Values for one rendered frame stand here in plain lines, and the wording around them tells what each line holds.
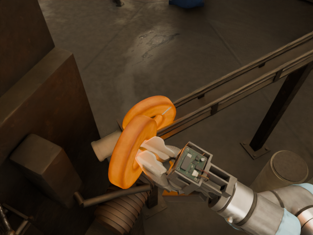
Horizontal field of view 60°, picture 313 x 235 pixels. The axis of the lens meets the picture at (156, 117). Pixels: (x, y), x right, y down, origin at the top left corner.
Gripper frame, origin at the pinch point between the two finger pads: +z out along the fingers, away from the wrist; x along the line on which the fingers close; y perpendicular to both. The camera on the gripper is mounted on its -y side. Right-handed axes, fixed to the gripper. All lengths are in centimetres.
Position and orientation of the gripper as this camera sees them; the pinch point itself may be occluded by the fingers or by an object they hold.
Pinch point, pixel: (133, 146)
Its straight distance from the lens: 56.1
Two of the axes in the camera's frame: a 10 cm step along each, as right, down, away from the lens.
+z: -8.6, -5.1, 0.2
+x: -4.4, 7.1, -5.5
